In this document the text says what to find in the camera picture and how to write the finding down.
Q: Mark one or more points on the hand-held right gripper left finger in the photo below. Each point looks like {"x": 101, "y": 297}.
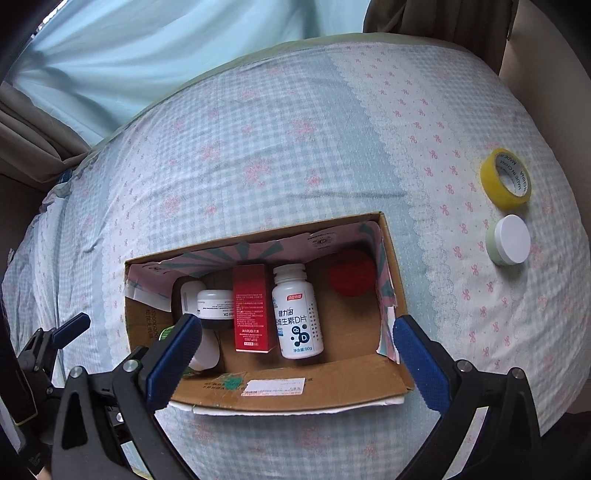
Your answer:
{"x": 173, "y": 355}

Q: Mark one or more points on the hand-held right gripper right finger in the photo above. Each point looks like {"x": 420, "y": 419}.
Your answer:
{"x": 418, "y": 364}

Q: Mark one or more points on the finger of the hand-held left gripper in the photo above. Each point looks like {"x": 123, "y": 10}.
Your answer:
{"x": 69, "y": 328}

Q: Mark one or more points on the green jar with silver lid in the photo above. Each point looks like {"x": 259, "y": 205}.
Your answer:
{"x": 207, "y": 353}

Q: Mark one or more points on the small white case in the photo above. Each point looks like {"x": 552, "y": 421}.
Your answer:
{"x": 189, "y": 297}

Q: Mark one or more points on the black jar with silver lid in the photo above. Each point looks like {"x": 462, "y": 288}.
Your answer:
{"x": 216, "y": 304}

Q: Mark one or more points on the small red box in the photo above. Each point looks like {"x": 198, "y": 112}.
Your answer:
{"x": 251, "y": 309}

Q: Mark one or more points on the cardboard box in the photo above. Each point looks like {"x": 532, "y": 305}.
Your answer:
{"x": 277, "y": 383}

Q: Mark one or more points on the red-capped small jar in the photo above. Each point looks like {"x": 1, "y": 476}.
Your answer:
{"x": 351, "y": 274}

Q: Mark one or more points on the white pill bottle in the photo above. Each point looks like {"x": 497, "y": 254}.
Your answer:
{"x": 298, "y": 318}

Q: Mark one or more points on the white-lid pale green jar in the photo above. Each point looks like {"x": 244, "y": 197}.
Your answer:
{"x": 510, "y": 237}

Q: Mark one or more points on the grey-brown curtain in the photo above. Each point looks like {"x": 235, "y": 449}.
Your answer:
{"x": 438, "y": 23}
{"x": 37, "y": 138}

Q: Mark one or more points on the yellow tape roll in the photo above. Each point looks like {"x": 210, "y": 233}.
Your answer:
{"x": 489, "y": 177}

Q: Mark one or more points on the checked floral bed sheet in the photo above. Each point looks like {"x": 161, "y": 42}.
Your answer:
{"x": 277, "y": 161}

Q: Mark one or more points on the light blue hanging cloth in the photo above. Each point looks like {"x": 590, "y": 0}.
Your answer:
{"x": 161, "y": 55}

